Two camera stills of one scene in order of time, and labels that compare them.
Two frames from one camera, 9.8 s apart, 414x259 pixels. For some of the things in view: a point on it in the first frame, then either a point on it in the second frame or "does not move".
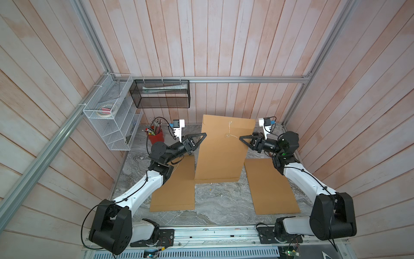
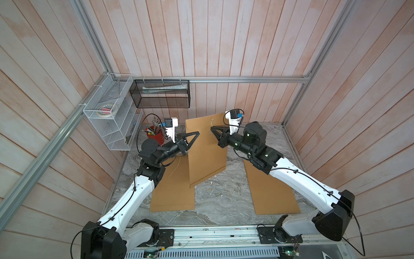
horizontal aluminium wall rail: x=270 y=79 does not move
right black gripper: x=257 y=144 to x=225 y=140
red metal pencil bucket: x=156 y=138 does not move
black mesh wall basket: x=161 y=93 does not move
